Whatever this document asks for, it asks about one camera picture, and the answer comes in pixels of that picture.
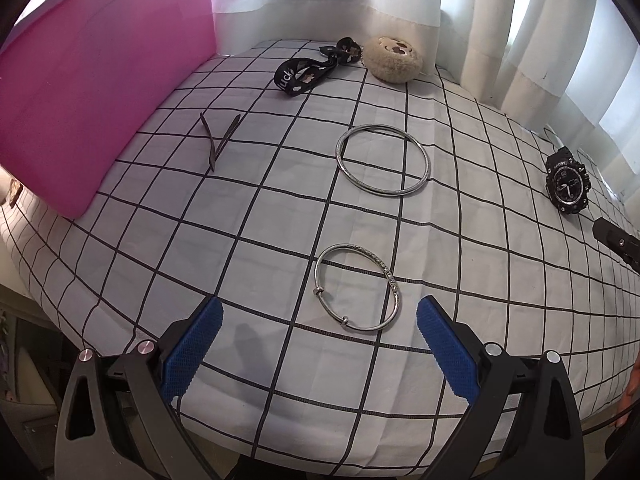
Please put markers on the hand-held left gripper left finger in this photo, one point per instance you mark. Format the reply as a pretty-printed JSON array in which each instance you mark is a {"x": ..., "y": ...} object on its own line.
[{"x": 192, "y": 350}]

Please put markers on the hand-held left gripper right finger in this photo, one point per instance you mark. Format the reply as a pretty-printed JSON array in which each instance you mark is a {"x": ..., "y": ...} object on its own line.
[{"x": 447, "y": 350}]

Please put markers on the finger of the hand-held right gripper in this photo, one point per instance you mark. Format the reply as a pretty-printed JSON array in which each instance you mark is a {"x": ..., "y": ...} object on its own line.
[{"x": 616, "y": 240}]

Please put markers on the black sport wristwatch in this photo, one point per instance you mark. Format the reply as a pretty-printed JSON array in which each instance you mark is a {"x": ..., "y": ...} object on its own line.
[{"x": 566, "y": 182}]

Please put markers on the pink plastic basin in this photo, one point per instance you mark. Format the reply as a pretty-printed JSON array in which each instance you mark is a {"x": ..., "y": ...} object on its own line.
[{"x": 100, "y": 85}]

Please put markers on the beige plush scrunchie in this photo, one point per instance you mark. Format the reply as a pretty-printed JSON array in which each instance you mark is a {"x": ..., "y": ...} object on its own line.
[{"x": 392, "y": 62}]

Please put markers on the black hair clip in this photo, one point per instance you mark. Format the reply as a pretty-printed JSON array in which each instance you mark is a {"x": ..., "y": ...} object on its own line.
[{"x": 214, "y": 152}]

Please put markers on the large silver bangle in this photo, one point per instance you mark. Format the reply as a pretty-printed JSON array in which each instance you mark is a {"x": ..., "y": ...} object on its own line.
[{"x": 340, "y": 160}]

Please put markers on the white curtain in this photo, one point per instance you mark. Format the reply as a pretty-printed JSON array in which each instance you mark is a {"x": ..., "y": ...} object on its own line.
[{"x": 490, "y": 25}]

